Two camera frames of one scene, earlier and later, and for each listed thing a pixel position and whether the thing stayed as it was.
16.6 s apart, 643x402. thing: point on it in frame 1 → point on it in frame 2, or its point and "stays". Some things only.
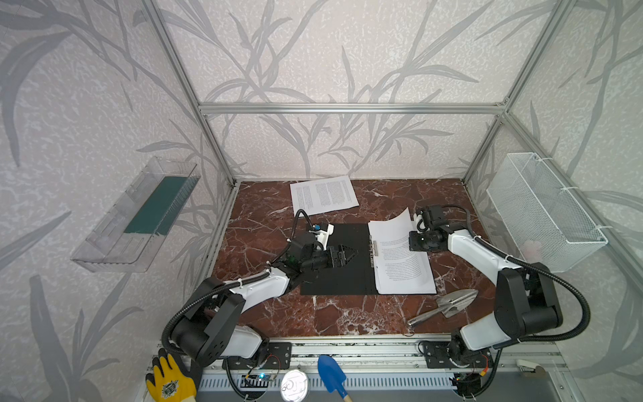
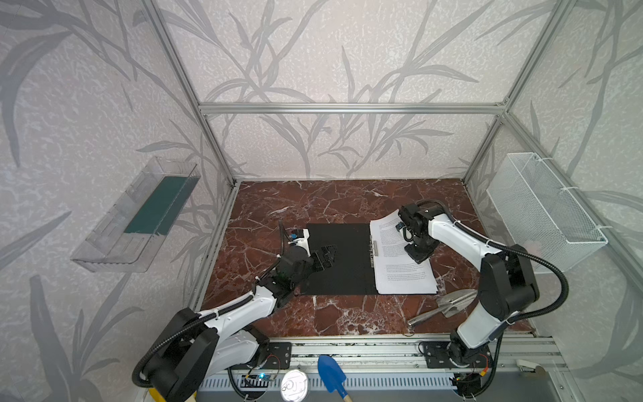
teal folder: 356,277 stays
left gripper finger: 349,253 → 329,254
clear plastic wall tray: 125,240 stays
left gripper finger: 347,250 → 329,252
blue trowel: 332,376 stays
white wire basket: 549,227 stays
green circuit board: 259,380 stays
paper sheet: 324,195 → 395,271
